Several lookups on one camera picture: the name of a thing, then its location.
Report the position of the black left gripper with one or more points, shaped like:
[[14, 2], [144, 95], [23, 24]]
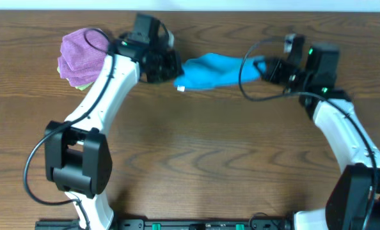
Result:
[[174, 66]]

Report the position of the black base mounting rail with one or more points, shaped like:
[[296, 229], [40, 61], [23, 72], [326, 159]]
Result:
[[258, 224]]

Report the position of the blue microfiber cloth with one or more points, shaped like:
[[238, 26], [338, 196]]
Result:
[[212, 71]]

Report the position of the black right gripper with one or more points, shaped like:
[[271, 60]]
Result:
[[271, 68]]

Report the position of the purple folded cloth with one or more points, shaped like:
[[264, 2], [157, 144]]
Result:
[[82, 56]]

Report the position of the green folded cloth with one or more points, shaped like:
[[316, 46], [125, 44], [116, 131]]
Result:
[[82, 87]]

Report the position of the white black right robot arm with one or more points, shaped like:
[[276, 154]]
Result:
[[355, 200]]

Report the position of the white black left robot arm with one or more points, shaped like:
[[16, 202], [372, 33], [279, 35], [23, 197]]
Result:
[[77, 156]]

